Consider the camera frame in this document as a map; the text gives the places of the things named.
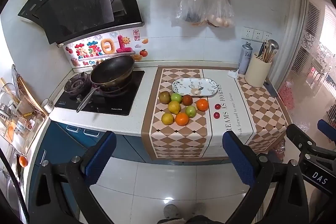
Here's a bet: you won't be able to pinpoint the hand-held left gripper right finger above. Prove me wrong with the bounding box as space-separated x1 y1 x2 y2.
223 131 310 224

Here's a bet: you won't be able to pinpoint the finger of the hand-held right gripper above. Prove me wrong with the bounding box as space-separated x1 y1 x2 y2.
286 123 323 161
317 119 336 143

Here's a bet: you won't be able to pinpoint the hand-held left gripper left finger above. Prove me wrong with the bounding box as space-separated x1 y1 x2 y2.
33 131 117 224

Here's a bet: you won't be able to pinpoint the yellow lemon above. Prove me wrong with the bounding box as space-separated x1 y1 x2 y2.
168 101 181 115
161 113 174 125

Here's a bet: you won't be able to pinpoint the greenish brown fruit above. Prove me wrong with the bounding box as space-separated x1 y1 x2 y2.
159 91 172 104

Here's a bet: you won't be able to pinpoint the leaf patterned oval plate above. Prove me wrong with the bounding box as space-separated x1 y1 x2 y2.
172 78 220 97

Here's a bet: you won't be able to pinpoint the blue kitchen cabinet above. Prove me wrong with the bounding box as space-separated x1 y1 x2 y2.
29 120 229 214

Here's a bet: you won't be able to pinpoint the red plastic bag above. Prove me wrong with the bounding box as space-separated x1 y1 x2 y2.
278 81 296 110

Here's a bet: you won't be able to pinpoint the dark blue knife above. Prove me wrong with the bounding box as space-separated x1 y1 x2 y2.
263 80 279 98

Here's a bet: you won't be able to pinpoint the black glass gas stove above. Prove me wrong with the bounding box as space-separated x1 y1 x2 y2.
54 70 145 116

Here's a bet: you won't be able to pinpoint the glass sliding door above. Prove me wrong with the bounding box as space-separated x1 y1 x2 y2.
289 0 336 135

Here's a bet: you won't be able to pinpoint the person's grey slipper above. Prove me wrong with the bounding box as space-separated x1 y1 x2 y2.
192 202 208 216
163 204 181 219

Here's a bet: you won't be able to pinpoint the brown checkered table cloth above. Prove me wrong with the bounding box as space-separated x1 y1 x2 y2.
141 66 292 161

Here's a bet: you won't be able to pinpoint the small white cup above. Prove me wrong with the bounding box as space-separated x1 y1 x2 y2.
42 98 54 114

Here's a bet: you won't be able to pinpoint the cream utensil holder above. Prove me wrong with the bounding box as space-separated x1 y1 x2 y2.
245 52 272 88

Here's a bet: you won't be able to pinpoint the person's dark trousers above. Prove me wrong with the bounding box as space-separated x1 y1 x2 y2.
157 215 223 224

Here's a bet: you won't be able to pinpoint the wooden chopsticks bundle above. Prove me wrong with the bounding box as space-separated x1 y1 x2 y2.
262 40 274 63

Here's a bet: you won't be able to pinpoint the black wok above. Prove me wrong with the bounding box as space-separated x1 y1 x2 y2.
76 55 135 113

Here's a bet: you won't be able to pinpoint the metal dish rack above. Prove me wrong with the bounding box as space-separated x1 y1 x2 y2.
0 64 49 156

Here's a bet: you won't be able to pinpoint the wooden cutting board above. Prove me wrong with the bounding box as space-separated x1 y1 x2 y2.
16 74 49 115

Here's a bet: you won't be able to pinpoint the grey spray can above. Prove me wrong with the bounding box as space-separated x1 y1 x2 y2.
238 42 253 75

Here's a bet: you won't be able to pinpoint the metal ladle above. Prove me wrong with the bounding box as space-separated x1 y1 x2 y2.
268 39 279 56

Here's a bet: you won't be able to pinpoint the clear bag with eggs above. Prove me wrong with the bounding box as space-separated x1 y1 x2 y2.
205 0 235 28

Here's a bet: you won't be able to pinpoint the clear bag with dark contents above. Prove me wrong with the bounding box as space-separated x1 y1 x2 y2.
175 0 208 26

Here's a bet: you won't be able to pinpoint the black cable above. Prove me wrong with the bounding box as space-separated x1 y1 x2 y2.
0 145 29 224

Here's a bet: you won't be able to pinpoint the black utensil handle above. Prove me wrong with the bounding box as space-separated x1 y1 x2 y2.
256 42 265 59

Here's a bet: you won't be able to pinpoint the colourful wall sticker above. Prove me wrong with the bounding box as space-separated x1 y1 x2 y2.
65 31 150 67

